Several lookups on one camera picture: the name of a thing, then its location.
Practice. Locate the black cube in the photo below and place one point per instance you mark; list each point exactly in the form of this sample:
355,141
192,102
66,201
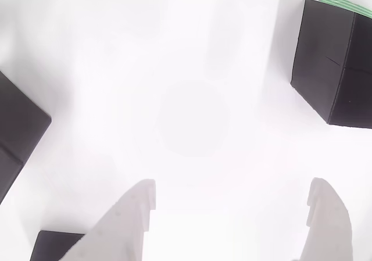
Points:
49,246
17,133
322,54

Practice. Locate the green striped square marker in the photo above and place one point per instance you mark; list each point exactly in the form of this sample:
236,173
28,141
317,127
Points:
343,3

